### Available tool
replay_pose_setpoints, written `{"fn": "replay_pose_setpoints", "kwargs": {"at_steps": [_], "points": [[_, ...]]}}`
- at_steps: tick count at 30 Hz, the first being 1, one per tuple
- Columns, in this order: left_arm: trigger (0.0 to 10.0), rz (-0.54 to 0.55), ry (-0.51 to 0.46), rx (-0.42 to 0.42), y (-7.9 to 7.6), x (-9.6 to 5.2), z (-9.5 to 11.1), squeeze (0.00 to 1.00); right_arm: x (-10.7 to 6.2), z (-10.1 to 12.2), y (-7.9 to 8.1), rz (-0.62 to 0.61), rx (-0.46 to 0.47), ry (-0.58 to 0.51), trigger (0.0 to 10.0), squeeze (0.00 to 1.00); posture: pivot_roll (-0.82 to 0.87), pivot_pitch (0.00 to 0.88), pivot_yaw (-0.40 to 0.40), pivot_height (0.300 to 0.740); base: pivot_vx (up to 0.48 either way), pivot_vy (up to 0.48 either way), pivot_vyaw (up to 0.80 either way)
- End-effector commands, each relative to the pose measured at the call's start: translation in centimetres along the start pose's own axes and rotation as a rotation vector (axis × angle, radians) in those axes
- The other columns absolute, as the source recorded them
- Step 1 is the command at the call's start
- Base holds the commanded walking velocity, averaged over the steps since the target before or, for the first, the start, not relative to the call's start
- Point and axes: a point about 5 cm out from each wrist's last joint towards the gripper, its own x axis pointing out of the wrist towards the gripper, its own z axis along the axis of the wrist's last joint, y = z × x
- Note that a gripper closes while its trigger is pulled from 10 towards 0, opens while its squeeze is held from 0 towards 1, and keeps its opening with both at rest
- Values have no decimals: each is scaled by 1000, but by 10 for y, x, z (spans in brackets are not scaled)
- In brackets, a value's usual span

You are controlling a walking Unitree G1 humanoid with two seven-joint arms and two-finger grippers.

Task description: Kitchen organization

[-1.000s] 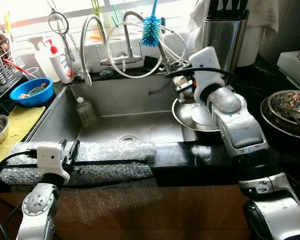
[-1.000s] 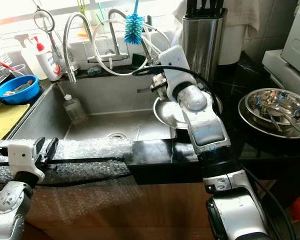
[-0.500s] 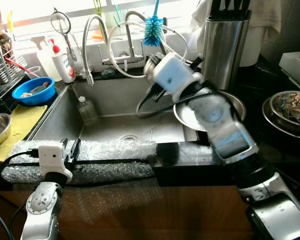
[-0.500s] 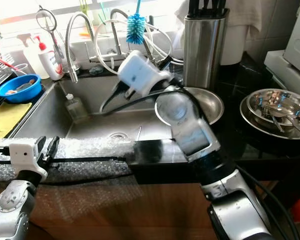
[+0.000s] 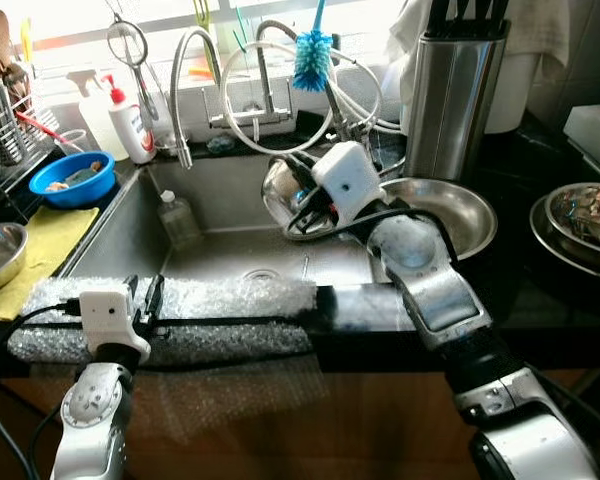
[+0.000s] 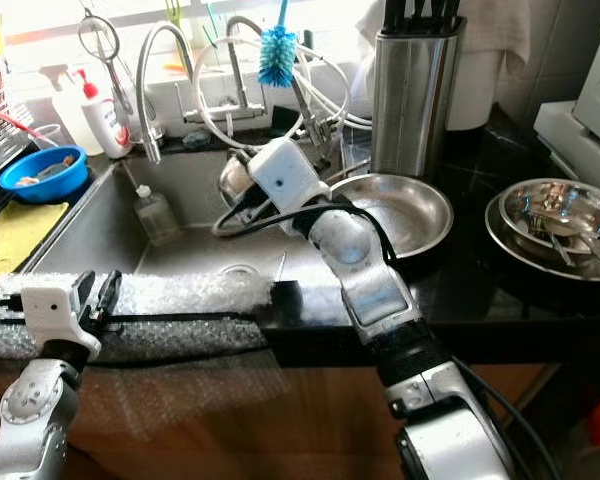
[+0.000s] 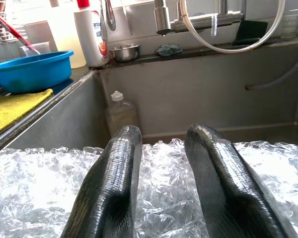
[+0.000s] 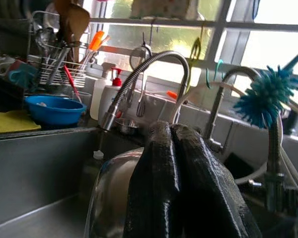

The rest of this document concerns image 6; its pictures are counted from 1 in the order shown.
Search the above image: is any stainless steel sink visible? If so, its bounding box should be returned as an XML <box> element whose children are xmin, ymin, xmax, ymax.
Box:
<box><xmin>40</xmin><ymin>150</ymin><xmax>351</xmax><ymax>281</ymax></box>

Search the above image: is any dark scrubbing pad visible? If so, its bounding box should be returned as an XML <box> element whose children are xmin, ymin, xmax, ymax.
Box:
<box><xmin>180</xmin><ymin>130</ymin><xmax>213</xmax><ymax>151</ymax></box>

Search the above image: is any clear bubble wrap sheet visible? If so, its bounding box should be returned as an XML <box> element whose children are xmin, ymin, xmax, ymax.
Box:
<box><xmin>0</xmin><ymin>270</ymin><xmax>289</xmax><ymax>431</ymax></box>

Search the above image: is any yellow dish cloth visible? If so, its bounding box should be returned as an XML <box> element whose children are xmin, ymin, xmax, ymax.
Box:
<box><xmin>0</xmin><ymin>200</ymin><xmax>71</xmax><ymax>301</ymax></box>

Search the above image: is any clear plastic bottle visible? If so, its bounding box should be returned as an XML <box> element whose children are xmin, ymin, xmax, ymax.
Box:
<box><xmin>135</xmin><ymin>185</ymin><xmax>176</xmax><ymax>246</ymax></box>

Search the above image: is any blue plastic bowl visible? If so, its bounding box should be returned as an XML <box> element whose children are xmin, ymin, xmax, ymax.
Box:
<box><xmin>0</xmin><ymin>146</ymin><xmax>87</xmax><ymax>205</ymax></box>

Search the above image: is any blue bottle brush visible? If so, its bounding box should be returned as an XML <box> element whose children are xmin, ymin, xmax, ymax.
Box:
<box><xmin>258</xmin><ymin>0</ymin><xmax>299</xmax><ymax>89</ymax></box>

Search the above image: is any flexible steel faucet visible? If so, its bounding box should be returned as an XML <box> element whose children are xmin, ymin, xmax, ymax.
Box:
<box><xmin>137</xmin><ymin>20</ymin><xmax>196</xmax><ymax>164</ymax></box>

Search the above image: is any white soap bottle red pump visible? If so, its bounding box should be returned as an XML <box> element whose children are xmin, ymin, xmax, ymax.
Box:
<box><xmin>75</xmin><ymin>68</ymin><xmax>133</xmax><ymax>159</ymax></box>

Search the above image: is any wide steel plate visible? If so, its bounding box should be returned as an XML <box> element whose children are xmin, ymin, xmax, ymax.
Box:
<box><xmin>485</xmin><ymin>190</ymin><xmax>600</xmax><ymax>283</ymax></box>
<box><xmin>330</xmin><ymin>173</ymin><xmax>454</xmax><ymax>259</ymax></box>

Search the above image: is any white spray bottle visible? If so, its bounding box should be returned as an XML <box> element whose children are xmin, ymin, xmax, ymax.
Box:
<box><xmin>40</xmin><ymin>65</ymin><xmax>91</xmax><ymax>153</ymax></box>

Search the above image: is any steel knife block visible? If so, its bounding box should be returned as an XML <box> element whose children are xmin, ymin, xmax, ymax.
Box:
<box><xmin>370</xmin><ymin>18</ymin><xmax>468</xmax><ymax>179</ymax></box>

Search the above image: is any white hanging towel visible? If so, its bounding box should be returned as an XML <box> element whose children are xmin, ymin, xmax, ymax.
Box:
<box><xmin>355</xmin><ymin>0</ymin><xmax>531</xmax><ymax>131</ymax></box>

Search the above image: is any large steel bowl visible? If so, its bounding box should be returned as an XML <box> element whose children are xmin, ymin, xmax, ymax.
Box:
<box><xmin>498</xmin><ymin>179</ymin><xmax>600</xmax><ymax>256</ymax></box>

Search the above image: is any long steel spoon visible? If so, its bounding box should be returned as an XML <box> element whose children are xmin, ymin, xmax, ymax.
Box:
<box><xmin>535</xmin><ymin>200</ymin><xmax>600</xmax><ymax>271</ymax></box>

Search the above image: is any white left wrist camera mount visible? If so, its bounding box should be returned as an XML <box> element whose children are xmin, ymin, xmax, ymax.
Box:
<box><xmin>21</xmin><ymin>285</ymin><xmax>101</xmax><ymax>361</ymax></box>

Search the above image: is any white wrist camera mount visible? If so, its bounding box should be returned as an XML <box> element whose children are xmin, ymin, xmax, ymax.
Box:
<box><xmin>21</xmin><ymin>285</ymin><xmax>101</xmax><ymax>361</ymax></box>
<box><xmin>248</xmin><ymin>138</ymin><xmax>326</xmax><ymax>226</ymax></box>

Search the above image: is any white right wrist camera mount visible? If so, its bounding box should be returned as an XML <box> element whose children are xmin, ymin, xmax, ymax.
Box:
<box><xmin>248</xmin><ymin>138</ymin><xmax>326</xmax><ymax>226</ymax></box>

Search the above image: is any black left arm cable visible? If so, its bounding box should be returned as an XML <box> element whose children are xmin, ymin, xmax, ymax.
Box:
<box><xmin>0</xmin><ymin>293</ymin><xmax>29</xmax><ymax>313</ymax></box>

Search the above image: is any steel wall tap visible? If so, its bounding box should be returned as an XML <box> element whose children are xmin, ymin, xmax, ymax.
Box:
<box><xmin>180</xmin><ymin>15</ymin><xmax>341</xmax><ymax>136</ymax></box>

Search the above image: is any steel wire strainer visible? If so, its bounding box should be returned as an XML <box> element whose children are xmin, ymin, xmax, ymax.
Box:
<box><xmin>78</xmin><ymin>8</ymin><xmax>136</xmax><ymax>116</ymax></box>

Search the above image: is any green handled peeler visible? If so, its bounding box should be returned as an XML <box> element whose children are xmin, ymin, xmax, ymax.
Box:
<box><xmin>162</xmin><ymin>0</ymin><xmax>186</xmax><ymax>29</ymax></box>

